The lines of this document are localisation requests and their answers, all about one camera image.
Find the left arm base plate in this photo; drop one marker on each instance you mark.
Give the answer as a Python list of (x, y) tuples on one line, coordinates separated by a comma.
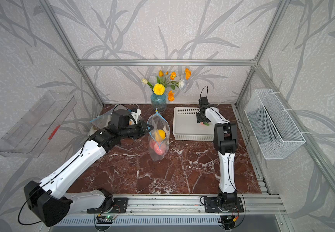
[(118, 204)]

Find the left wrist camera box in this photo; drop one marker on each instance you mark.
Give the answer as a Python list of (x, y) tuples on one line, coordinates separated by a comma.
[(135, 113)]

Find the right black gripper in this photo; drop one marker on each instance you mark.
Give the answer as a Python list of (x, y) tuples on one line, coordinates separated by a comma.
[(198, 118)]

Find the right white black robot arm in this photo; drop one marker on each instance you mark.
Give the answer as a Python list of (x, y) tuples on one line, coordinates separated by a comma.
[(225, 140)]

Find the right circuit board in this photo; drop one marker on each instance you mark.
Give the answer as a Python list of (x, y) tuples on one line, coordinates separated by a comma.
[(229, 220)]

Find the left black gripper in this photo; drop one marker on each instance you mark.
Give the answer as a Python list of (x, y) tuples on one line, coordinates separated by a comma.
[(142, 125)]

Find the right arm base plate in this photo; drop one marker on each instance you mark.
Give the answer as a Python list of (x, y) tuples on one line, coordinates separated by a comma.
[(213, 204)]

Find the circuit board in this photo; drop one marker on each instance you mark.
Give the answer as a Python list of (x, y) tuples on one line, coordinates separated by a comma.
[(108, 219), (229, 220)]

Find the orange yellow flower bouquet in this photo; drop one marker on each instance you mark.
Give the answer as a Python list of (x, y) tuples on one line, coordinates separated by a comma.
[(168, 83)]

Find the white perforated plastic basket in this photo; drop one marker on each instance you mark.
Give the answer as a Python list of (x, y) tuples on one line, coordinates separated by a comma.
[(185, 126)]

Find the yellow peach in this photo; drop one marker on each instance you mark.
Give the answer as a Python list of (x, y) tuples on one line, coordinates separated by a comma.
[(159, 135)]

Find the clear plastic wall tray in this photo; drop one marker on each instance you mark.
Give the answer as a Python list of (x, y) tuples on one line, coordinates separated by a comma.
[(29, 137)]

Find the blue glass vase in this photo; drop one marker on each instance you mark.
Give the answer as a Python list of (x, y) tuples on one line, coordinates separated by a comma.
[(158, 102)]

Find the white wire mesh basket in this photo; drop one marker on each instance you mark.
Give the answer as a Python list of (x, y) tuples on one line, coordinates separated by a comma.
[(276, 133)]

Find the left circuit board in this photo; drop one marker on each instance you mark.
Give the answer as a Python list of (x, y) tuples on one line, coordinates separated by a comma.
[(108, 219)]

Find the clear zip-top bag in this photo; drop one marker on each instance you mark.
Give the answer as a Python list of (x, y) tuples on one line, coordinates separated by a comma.
[(158, 123), (103, 117)]

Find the aluminium frame rail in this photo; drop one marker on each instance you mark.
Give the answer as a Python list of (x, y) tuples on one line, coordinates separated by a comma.
[(195, 204)]

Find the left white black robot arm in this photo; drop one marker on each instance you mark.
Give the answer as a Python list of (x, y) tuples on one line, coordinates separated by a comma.
[(49, 200)]

